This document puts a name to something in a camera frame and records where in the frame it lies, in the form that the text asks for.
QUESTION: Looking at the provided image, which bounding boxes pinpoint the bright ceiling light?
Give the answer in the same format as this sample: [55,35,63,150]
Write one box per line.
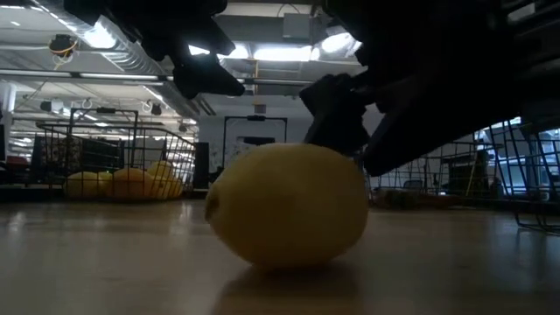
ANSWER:
[188,42,250,60]
[253,45,314,62]

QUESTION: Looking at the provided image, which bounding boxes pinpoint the black and yellow cable reel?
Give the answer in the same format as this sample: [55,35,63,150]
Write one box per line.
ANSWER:
[47,33,80,58]

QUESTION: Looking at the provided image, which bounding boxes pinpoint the yellow lemon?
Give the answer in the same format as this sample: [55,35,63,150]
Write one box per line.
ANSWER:
[150,175,184,199]
[64,170,116,199]
[204,142,370,268]

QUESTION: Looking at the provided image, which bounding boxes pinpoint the white pillar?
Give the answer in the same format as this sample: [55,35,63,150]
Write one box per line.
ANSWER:
[0,82,17,145]

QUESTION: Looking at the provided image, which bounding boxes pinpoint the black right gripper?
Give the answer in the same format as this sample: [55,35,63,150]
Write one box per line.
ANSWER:
[299,0,527,178]

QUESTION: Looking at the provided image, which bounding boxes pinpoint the orange mango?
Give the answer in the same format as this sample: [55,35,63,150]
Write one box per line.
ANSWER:
[107,167,155,200]

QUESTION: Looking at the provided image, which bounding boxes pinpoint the black upright box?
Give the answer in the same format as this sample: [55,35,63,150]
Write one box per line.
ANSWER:
[194,142,210,189]

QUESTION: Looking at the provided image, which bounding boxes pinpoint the wire mesh basket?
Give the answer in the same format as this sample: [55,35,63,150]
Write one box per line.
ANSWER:
[479,115,560,234]
[37,123,197,201]
[369,138,512,209]

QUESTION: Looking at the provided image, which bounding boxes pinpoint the dark shelving unit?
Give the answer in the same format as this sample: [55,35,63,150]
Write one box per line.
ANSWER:
[30,135,126,183]

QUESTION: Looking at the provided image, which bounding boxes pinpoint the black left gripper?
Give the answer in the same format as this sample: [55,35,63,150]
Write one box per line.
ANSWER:
[104,0,246,101]

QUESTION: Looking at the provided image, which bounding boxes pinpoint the silver angled duct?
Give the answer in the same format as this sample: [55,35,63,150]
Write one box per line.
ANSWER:
[312,24,364,62]

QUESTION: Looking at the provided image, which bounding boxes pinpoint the grey ceiling box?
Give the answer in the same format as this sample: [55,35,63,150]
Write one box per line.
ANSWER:
[282,12,314,41]

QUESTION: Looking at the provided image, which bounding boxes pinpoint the silver spiral ventilation duct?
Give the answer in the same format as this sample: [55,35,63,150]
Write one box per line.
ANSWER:
[37,0,165,75]

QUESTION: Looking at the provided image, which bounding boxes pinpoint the long grey ceiling pipe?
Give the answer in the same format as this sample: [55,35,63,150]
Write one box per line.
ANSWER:
[0,68,316,92]

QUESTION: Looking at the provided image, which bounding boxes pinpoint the black T-shaped stand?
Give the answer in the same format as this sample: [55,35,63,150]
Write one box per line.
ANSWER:
[242,136,276,148]

